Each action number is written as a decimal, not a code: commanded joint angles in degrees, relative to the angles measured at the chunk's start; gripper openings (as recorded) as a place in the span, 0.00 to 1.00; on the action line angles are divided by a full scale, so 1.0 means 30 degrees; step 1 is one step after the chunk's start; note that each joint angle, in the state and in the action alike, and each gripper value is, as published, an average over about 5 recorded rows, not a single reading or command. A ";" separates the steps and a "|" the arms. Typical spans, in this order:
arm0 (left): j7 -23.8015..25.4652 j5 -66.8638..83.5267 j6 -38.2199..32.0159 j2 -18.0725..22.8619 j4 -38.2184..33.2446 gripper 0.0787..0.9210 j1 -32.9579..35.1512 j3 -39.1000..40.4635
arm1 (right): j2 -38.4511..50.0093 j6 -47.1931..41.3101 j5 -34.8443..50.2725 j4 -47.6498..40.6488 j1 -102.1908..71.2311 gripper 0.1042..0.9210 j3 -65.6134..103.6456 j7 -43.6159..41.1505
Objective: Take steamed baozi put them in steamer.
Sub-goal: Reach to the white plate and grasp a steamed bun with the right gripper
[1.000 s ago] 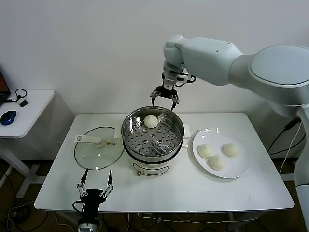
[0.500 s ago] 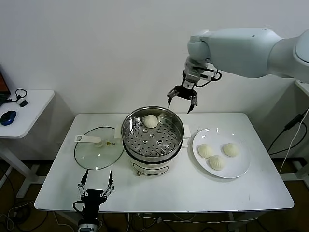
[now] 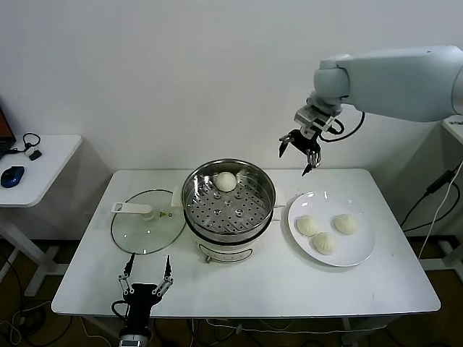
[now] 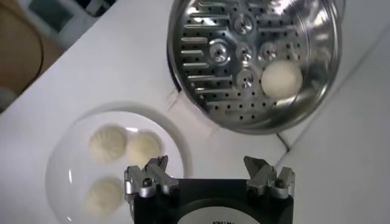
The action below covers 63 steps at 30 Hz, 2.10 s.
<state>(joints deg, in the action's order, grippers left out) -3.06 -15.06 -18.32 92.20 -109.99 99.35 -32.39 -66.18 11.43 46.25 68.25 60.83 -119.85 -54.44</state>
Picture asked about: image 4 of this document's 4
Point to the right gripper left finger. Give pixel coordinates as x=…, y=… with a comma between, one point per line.
x=152, y=179

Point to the white steamed baozi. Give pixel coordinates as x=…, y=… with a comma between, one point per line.
x=103, y=196
x=281, y=79
x=143, y=147
x=108, y=143

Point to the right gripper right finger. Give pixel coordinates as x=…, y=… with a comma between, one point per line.
x=268, y=179

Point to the stainless steel steamer basket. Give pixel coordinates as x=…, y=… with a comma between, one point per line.
x=274, y=30

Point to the white round plate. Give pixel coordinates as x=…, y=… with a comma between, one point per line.
x=76, y=170

